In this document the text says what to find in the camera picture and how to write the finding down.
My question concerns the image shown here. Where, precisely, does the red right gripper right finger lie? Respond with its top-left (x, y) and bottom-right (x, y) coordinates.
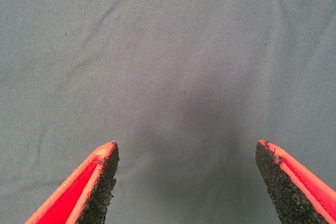
top-left (255, 139), bottom-right (336, 224)

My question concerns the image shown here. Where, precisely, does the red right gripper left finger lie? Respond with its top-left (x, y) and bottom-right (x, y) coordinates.
top-left (25, 140), bottom-right (120, 224)

